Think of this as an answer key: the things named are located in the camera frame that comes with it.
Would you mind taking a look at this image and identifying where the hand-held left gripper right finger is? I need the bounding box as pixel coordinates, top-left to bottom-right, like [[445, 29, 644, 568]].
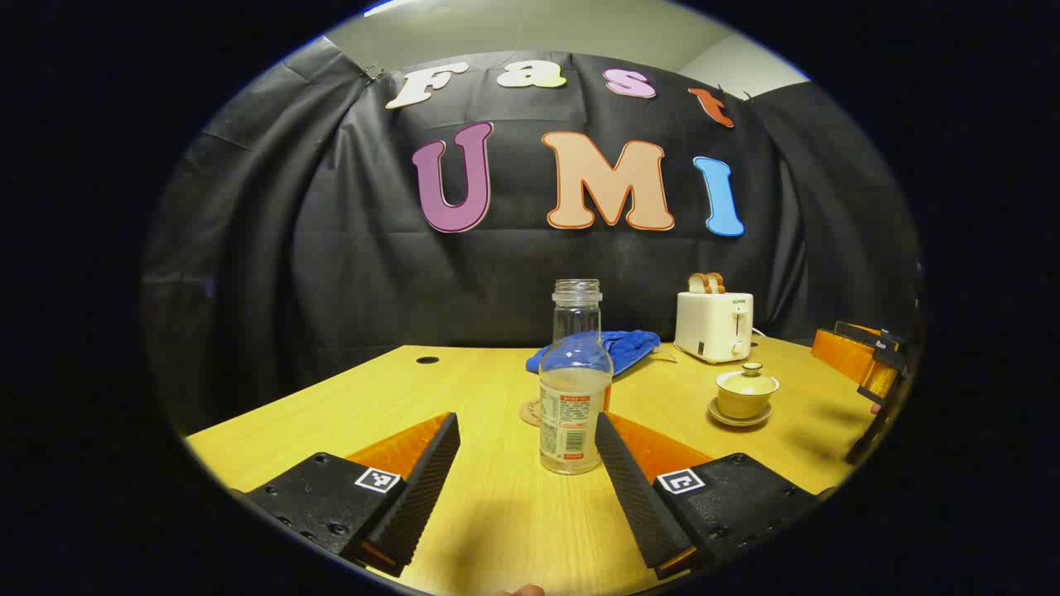
[[594, 411, 822, 580]]

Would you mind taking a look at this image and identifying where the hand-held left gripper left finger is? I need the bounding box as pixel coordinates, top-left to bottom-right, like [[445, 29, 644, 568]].
[[245, 411, 462, 579]]

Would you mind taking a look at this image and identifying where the beige teacup lid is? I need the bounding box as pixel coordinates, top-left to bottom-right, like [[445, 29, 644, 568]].
[[716, 362, 780, 397]]

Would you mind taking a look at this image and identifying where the clear plastic water bottle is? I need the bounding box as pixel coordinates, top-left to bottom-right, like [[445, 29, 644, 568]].
[[538, 279, 614, 476]]

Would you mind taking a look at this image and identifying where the beige ceramic saucer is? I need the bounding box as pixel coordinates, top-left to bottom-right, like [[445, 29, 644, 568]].
[[707, 397, 774, 429]]

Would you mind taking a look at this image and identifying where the white toaster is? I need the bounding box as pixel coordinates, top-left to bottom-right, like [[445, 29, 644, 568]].
[[674, 291, 754, 365]]

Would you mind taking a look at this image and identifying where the blue towel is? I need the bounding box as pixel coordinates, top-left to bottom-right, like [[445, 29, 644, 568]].
[[526, 330, 678, 380]]

